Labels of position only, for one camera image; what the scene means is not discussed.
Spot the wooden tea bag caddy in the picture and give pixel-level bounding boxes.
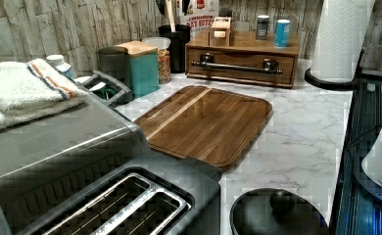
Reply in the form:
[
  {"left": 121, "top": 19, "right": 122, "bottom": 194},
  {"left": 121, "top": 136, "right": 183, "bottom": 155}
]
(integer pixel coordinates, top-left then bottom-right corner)
[{"left": 209, "top": 17, "right": 231, "bottom": 46}]

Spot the black metal drawer handle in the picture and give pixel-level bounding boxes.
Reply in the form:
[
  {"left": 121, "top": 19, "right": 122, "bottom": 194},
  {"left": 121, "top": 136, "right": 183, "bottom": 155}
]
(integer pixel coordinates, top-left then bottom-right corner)
[{"left": 191, "top": 53, "right": 283, "bottom": 74}]

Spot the grey metal cup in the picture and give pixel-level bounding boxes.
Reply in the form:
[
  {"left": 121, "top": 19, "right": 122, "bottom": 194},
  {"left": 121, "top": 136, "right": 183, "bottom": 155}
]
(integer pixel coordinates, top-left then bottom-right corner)
[{"left": 98, "top": 47, "right": 128, "bottom": 83}]

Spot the cereal box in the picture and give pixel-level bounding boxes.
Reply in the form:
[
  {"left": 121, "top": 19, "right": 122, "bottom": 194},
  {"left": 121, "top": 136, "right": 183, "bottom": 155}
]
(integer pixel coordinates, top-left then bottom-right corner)
[{"left": 174, "top": 0, "right": 219, "bottom": 39}]

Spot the glass jar with cereal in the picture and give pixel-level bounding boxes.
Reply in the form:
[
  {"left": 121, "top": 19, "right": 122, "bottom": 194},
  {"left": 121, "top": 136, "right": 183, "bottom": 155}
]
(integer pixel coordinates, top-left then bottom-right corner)
[{"left": 143, "top": 37, "right": 171, "bottom": 84}]

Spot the folded white towel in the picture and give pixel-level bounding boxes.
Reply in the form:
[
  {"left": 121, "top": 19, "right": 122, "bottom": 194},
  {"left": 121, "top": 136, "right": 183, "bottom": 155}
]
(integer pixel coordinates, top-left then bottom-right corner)
[{"left": 0, "top": 59, "right": 88, "bottom": 130}]

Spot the black utensil holder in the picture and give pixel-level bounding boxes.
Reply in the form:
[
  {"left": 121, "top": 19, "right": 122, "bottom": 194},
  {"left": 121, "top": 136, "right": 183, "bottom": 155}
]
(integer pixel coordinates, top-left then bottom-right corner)
[{"left": 159, "top": 24, "right": 190, "bottom": 73}]

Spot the blue salt shaker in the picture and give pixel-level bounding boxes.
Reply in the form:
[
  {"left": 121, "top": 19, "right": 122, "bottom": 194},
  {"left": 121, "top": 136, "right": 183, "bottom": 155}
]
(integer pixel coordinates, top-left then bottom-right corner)
[{"left": 274, "top": 19, "right": 290, "bottom": 47}]

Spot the white plastic bottle blue label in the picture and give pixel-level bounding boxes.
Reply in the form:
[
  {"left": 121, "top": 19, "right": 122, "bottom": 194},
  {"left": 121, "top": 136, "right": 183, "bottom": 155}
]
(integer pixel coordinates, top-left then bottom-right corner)
[{"left": 46, "top": 55, "right": 73, "bottom": 78}]

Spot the grey pepper shaker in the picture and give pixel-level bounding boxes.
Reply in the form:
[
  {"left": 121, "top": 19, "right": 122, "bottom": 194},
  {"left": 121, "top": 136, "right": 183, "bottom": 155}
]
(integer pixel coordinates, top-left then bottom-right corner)
[{"left": 256, "top": 15, "right": 269, "bottom": 40}]

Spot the grey dish rack tray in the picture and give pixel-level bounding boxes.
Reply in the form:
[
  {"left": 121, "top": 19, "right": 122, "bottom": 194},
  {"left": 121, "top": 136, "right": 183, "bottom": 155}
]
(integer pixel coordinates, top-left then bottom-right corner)
[{"left": 75, "top": 70, "right": 134, "bottom": 108}]

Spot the silver toaster oven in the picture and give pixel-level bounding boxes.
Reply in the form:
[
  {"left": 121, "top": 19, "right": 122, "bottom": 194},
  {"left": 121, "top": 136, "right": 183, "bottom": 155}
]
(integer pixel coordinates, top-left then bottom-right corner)
[{"left": 0, "top": 96, "right": 150, "bottom": 233}]

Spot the silver two-slot toaster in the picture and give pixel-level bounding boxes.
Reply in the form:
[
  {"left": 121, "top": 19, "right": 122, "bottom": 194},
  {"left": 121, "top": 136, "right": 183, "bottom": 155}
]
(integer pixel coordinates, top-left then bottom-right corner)
[{"left": 14, "top": 154, "right": 221, "bottom": 235}]

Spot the black pot lid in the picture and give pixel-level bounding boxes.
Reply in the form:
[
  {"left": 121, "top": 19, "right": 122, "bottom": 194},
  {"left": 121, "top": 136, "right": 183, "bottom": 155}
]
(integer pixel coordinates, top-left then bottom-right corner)
[{"left": 230, "top": 188, "right": 329, "bottom": 235}]

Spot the black paper towel holder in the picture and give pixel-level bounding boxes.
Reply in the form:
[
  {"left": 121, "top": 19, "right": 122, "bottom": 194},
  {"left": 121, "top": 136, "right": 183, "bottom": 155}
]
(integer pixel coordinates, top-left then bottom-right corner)
[{"left": 304, "top": 49, "right": 364, "bottom": 91}]

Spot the white paper towel roll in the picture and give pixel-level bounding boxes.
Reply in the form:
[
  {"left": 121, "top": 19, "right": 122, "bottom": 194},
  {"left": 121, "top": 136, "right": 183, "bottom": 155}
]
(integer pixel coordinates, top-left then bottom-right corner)
[{"left": 310, "top": 0, "right": 375, "bottom": 83}]

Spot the wooden cutting board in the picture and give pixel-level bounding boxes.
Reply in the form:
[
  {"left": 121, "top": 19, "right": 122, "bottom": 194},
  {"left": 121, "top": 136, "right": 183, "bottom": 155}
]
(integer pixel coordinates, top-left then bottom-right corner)
[{"left": 135, "top": 85, "right": 272, "bottom": 169}]

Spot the wooden utensil handle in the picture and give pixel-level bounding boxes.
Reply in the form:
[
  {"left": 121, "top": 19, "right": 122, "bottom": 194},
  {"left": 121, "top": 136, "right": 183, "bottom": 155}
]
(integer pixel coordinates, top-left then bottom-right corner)
[{"left": 165, "top": 0, "right": 176, "bottom": 32}]

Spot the wooden drawer box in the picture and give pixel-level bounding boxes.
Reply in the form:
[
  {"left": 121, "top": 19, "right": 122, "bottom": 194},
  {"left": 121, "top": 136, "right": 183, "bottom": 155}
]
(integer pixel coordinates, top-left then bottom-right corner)
[{"left": 185, "top": 29, "right": 300, "bottom": 88}]

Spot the teal canister with wooden lid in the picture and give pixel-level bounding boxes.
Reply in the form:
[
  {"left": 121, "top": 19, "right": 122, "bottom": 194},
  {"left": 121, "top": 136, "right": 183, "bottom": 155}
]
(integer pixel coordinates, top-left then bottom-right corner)
[{"left": 116, "top": 41, "right": 159, "bottom": 98}]

